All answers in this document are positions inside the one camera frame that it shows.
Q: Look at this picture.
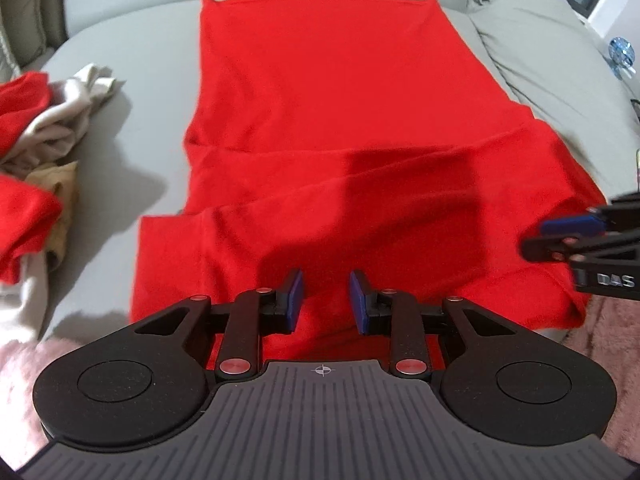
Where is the white garment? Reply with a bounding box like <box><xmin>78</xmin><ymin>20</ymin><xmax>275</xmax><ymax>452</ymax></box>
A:
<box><xmin>1</xmin><ymin>64</ymin><xmax>122</xmax><ymax>342</ymax></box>

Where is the crumpled red garment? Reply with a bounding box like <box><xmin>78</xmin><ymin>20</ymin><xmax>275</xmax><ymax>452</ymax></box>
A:
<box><xmin>1</xmin><ymin>72</ymin><xmax>63</xmax><ymax>285</ymax></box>

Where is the tan garment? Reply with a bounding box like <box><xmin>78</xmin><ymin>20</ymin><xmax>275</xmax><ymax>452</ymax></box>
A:
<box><xmin>26</xmin><ymin>162</ymin><xmax>78</xmax><ymax>271</ymax></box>

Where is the grey fabric sofa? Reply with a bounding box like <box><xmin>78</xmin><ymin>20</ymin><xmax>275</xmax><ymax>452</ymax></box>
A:
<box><xmin>1</xmin><ymin>0</ymin><xmax>639</xmax><ymax>342</ymax></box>

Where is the blue white patterned ball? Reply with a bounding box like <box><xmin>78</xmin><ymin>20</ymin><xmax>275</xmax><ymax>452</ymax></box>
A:
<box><xmin>608</xmin><ymin>36</ymin><xmax>636</xmax><ymax>78</ymax></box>

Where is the pink fluffy rug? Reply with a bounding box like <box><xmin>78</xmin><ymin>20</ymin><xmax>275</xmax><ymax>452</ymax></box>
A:
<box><xmin>1</xmin><ymin>297</ymin><xmax>639</xmax><ymax>470</ymax></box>

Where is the red sweater with duck logo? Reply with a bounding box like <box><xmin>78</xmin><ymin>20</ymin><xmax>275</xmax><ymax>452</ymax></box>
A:
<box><xmin>130</xmin><ymin>0</ymin><xmax>603</xmax><ymax>361</ymax></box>

